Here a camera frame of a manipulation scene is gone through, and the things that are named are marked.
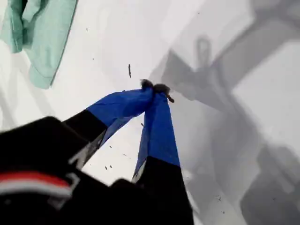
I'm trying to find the pale green t-shirt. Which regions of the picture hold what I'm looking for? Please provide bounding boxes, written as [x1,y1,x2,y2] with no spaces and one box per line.
[0,0,78,90]

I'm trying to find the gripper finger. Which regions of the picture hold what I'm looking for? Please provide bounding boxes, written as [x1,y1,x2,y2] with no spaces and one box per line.
[132,83,195,225]
[62,79,155,170]

